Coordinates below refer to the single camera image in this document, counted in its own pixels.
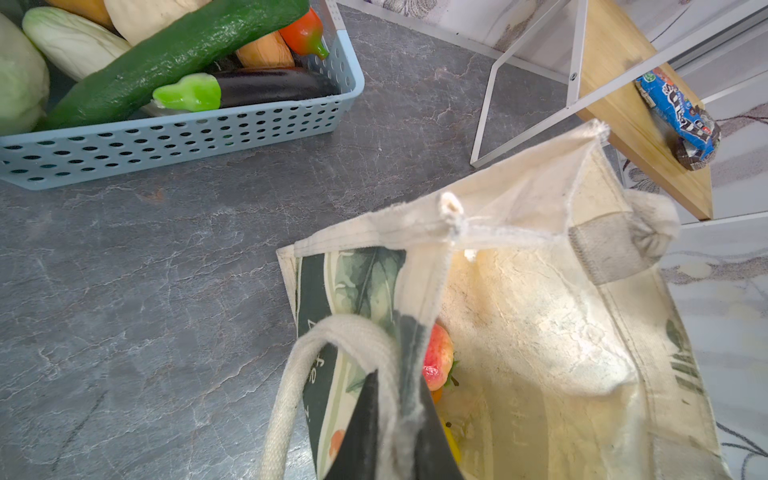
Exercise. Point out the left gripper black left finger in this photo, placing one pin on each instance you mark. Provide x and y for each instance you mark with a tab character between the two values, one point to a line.
357	457

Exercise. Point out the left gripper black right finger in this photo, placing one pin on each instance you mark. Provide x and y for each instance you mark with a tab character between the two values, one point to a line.
433	457

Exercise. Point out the yellow banana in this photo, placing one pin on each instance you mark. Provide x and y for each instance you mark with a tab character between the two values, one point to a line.
453	445

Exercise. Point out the red peach fruit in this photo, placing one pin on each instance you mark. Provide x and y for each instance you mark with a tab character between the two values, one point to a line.
439	358

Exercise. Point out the cream canvas grocery bag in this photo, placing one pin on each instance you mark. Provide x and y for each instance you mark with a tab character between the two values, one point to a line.
570	358

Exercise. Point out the dark purple eggplant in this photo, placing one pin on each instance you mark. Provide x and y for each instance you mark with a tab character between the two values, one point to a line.
205	92

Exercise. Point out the blue chocolate bar packet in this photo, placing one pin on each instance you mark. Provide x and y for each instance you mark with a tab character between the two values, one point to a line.
698	134

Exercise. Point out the brown potato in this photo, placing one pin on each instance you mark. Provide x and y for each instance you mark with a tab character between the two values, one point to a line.
269	51

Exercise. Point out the red chili pepper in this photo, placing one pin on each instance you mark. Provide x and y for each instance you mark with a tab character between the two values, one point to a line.
305	36

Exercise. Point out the white wooden two-tier shelf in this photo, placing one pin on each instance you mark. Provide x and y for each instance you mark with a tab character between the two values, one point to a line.
720	190

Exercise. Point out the blue plastic vegetable basket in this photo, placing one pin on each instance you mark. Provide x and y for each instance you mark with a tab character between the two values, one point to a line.
55	158

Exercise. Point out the green cucumber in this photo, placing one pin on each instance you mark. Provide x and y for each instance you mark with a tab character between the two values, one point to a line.
185	47

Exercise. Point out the white garlic bulb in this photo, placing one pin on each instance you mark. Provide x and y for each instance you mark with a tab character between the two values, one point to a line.
137	20

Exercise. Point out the white chinese cabbage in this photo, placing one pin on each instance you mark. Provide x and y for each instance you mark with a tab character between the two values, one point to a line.
25	81

